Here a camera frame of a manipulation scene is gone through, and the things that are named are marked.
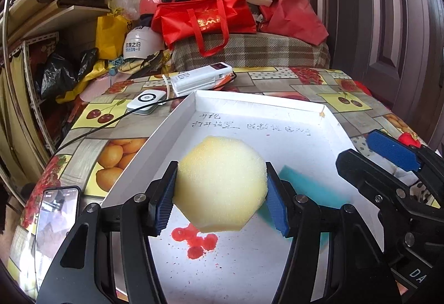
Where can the red cloth bag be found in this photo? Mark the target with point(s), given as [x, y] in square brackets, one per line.
[295, 19]

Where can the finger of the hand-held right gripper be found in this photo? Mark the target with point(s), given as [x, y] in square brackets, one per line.
[360, 175]
[392, 151]

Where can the white helmet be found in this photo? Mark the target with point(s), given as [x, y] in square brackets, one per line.
[142, 43]

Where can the plaid blanket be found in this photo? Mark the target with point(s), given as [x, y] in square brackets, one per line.
[260, 50]

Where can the yellow round sponge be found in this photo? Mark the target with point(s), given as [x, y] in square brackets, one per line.
[222, 182]

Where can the black smartphone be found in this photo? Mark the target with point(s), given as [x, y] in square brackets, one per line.
[55, 220]

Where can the yellow plastic sheet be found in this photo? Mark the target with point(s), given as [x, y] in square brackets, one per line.
[83, 82]

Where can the yellow gift bag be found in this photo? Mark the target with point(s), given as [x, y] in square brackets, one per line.
[109, 33]

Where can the white metal shelf frame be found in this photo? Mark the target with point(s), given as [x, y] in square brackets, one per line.
[33, 82]

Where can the white round charger device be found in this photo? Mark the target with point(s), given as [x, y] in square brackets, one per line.
[147, 99]

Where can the brown door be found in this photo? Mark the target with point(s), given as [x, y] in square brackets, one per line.
[381, 30]

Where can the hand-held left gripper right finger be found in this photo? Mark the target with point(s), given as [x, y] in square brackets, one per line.
[277, 206]

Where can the yellow patterned cloth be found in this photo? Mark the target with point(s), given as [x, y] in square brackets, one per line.
[145, 64]

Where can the clear plastic bag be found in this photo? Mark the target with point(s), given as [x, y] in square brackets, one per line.
[128, 5]

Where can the white power bank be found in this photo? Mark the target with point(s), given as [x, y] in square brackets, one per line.
[197, 80]

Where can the pink helmet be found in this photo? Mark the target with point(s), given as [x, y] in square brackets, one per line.
[152, 0]

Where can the white shallow tray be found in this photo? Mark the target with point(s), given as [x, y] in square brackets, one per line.
[242, 116]

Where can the teal foam sheet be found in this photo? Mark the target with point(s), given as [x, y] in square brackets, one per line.
[312, 186]

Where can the black plastic bag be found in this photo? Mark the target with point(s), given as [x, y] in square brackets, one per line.
[59, 75]

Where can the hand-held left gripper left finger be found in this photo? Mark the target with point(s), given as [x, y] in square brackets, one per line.
[164, 200]

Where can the red tote bag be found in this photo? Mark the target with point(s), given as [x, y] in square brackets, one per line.
[208, 19]

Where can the wooden shelf boards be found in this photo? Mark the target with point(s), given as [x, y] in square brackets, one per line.
[62, 17]

